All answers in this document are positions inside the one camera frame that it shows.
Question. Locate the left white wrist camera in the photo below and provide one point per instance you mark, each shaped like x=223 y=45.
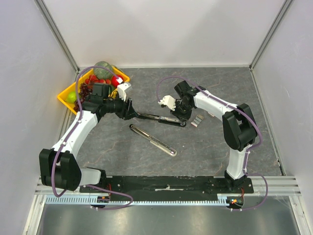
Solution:
x=122 y=90

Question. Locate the green melon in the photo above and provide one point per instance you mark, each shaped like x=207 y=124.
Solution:
x=103 y=70

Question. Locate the yellow plastic tray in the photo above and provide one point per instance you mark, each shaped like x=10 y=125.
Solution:
x=62 y=97

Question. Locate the white black stapler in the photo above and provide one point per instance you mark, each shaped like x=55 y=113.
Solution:
x=156 y=142

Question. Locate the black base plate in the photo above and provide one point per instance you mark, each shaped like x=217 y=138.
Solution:
x=168 y=188

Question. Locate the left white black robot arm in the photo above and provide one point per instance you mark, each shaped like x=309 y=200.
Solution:
x=58 y=165

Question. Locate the slotted cable duct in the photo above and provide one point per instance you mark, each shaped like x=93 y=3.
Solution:
x=97 y=200

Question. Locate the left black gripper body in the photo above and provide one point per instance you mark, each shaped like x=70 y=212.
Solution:
x=120 y=108

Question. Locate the red apple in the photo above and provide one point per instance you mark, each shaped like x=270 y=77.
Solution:
x=117 y=80

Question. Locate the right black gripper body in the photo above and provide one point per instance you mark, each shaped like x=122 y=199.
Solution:
x=180 y=114

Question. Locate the purple grape bunch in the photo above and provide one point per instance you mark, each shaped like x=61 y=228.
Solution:
x=85 y=90

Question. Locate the light green lime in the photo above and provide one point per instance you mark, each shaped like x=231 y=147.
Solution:
x=71 y=97

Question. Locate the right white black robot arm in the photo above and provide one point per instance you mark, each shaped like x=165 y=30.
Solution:
x=238 y=122

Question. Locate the red peach cluster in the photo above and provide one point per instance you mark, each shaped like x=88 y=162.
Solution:
x=92 y=79

